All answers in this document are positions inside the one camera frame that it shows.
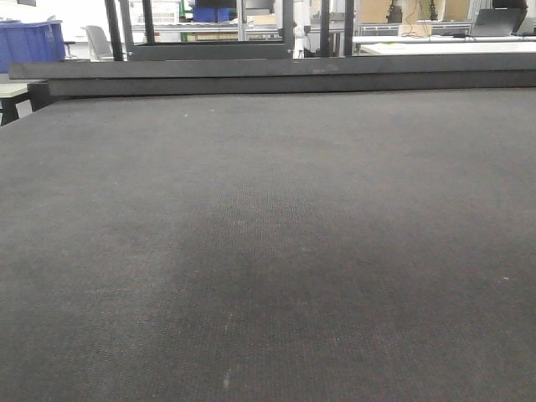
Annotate black metal frame rack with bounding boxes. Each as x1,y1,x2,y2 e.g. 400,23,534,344
104,0,357,62

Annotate open laptop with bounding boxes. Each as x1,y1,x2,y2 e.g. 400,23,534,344
470,8,525,37

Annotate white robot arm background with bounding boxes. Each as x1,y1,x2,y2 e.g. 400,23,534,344
292,0,311,59

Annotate blue storage crate left background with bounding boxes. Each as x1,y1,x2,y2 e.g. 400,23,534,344
1,21,65,74

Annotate white background table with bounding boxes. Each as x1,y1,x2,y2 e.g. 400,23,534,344
353,36,535,56

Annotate small blue bin background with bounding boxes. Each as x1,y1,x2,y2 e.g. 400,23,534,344
193,7,232,23

